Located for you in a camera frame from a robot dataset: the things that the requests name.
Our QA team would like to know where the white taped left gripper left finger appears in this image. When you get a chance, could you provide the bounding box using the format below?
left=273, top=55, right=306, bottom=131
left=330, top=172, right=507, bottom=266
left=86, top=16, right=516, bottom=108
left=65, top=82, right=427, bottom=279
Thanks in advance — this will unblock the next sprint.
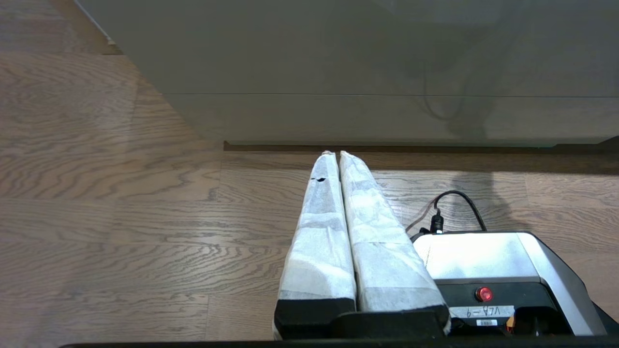
left=273, top=151, right=357, bottom=339

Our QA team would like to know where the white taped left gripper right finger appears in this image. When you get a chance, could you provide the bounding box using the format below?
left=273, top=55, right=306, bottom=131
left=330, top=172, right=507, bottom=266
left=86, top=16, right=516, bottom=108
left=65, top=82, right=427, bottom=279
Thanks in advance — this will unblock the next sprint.
left=339, top=151, right=450, bottom=319

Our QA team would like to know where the white glossy drawer cabinet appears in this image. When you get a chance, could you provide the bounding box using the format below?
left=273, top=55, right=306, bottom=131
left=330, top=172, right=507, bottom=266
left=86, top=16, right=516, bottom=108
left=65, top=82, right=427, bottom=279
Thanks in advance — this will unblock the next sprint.
left=75, top=0, right=619, bottom=148

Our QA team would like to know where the white paper label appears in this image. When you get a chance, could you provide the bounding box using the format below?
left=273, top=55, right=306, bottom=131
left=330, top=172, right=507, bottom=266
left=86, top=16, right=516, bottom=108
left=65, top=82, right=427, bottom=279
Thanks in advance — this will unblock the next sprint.
left=450, top=305, right=515, bottom=319

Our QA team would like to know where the black base cable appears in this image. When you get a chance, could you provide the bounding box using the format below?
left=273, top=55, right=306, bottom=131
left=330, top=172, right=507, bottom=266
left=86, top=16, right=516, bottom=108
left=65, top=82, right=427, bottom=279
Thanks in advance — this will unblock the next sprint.
left=405, top=190, right=487, bottom=235

